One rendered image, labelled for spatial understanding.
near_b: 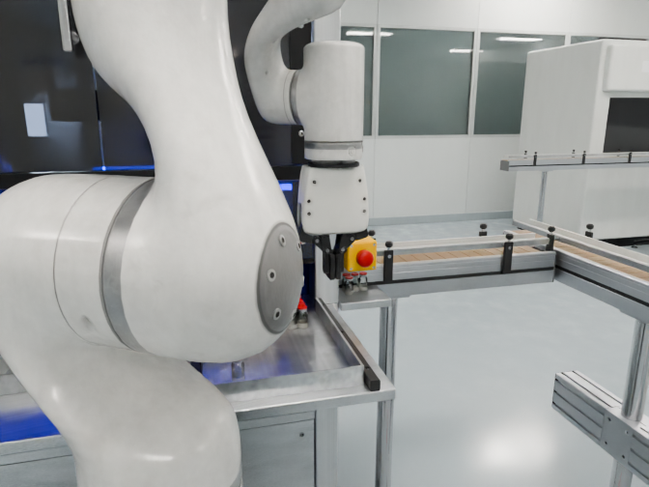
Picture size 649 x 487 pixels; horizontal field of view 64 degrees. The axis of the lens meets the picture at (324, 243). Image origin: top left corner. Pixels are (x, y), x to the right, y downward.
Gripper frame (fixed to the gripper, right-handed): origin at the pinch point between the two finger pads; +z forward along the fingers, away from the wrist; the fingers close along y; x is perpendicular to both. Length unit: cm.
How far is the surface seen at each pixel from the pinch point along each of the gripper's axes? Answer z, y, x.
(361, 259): 10.4, -16.7, -36.0
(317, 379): 20.0, 2.1, -1.9
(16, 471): 54, 61, -39
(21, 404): 22, 48, -10
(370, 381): 20.2, -6.3, 0.4
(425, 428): 110, -71, -107
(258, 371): 21.9, 10.7, -10.6
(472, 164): 41, -314, -500
